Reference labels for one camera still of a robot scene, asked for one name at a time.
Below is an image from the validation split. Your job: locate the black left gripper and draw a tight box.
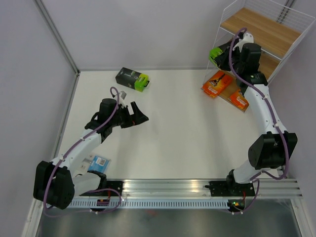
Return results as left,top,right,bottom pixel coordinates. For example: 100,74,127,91
110,102,148,129

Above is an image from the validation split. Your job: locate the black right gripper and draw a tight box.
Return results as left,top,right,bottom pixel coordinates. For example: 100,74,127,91
214,44,244,74

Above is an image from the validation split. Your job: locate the black green razor box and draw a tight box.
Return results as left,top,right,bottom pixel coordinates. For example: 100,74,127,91
115,67,150,92
209,41,232,71

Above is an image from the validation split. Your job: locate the orange razor box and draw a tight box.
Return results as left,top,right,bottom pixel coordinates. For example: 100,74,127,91
229,89,249,111
201,70,233,98

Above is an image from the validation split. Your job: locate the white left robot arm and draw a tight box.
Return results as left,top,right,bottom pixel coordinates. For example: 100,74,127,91
33,98,149,209

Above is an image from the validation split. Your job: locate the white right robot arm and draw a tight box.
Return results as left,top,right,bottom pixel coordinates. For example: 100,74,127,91
215,41,298,195

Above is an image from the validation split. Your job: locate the clear blue razor blister pack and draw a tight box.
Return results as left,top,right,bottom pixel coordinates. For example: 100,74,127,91
79,153,111,173

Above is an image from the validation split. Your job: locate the white wire wooden shelf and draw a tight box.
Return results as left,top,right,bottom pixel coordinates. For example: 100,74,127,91
202,0,316,114

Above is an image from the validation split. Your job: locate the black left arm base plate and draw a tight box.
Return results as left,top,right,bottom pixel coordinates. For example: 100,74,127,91
80,180,124,197

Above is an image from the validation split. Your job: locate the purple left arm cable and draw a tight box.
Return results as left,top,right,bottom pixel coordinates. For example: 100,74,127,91
43,86,123,218

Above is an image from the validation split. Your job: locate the white slotted cable duct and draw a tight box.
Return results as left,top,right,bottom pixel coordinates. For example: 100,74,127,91
68,198,244,209

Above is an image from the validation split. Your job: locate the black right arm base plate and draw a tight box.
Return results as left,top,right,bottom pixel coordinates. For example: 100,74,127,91
204,181,255,197

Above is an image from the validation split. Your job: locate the aluminium corner frame post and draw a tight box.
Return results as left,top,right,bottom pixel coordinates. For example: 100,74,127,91
34,0,80,76

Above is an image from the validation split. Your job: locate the aluminium mounting rail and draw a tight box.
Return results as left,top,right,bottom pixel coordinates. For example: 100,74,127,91
34,179,303,199

